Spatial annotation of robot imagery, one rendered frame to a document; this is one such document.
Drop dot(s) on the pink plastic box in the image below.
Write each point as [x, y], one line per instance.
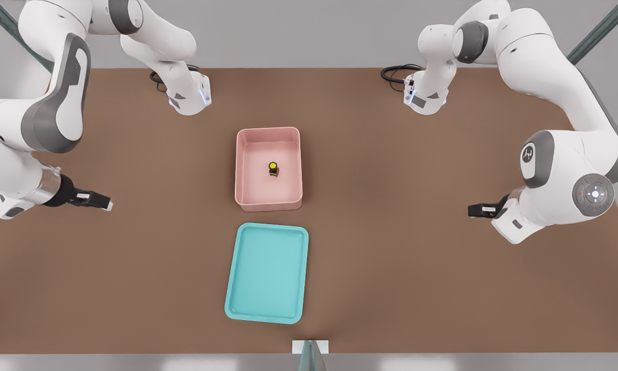
[269, 169]

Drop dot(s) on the yellow and black button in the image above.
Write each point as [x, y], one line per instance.
[273, 169]

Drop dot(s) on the pale blue-green tray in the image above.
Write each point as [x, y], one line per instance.
[267, 272]

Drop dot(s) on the silver frame post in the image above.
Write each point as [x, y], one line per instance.
[15, 31]
[595, 31]
[309, 355]

